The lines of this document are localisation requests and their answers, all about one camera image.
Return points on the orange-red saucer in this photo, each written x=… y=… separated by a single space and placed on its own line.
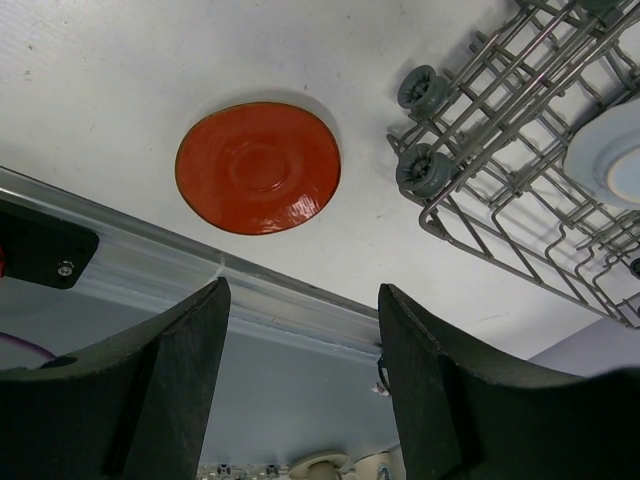
x=258 y=168

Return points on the pale blue scalloped plate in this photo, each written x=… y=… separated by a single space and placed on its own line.
x=603 y=157

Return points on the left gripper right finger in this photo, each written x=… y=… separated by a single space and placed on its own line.
x=466 y=410

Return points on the aluminium mounting rail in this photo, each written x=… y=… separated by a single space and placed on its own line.
x=146 y=267

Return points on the grey wire dish rack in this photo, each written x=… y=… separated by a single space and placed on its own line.
x=483 y=157

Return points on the left black base bracket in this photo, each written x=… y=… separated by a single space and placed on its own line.
x=42 y=249

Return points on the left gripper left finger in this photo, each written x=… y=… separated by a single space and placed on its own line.
x=132 y=406

